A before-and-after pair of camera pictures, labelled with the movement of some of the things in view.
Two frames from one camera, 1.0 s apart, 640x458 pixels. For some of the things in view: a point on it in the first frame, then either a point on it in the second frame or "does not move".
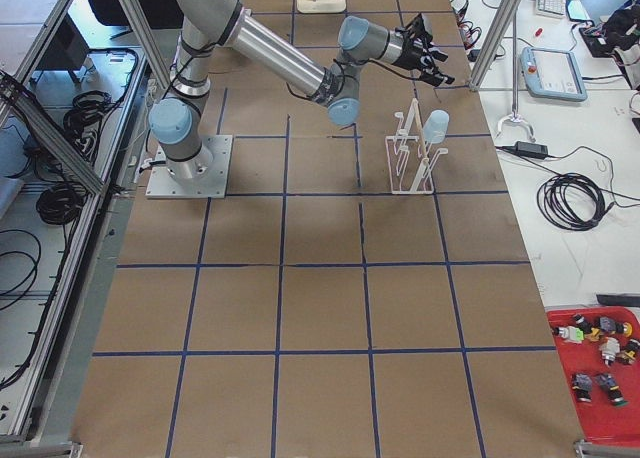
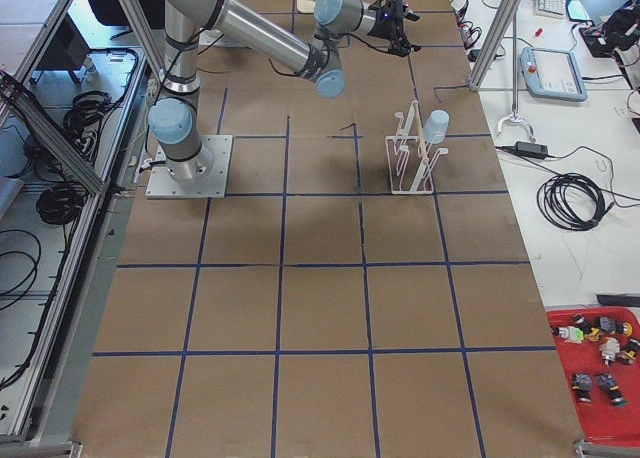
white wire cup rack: x=411 y=161 does not move
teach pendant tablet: x=552 y=74 does not move
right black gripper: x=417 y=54 to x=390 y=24
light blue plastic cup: x=436 y=126 does not move
